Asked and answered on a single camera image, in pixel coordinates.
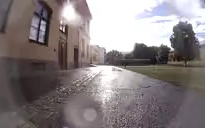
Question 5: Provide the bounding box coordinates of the dark tall tree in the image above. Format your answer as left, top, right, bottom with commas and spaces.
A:
169, 20, 200, 67

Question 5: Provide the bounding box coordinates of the pale building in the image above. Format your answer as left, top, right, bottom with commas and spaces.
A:
89, 44, 107, 65

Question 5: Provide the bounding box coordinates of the row of trees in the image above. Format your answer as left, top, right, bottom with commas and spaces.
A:
104, 42, 173, 66

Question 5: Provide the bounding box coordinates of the wet cobbled path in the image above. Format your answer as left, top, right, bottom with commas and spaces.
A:
0, 64, 205, 128

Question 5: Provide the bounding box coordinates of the beige building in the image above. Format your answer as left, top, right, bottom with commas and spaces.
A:
0, 0, 93, 101

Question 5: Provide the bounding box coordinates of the dark hedge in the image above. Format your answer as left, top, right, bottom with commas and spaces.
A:
113, 58, 153, 67

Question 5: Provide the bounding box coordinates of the green grass lawn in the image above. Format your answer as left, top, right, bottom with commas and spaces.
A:
124, 64, 205, 93

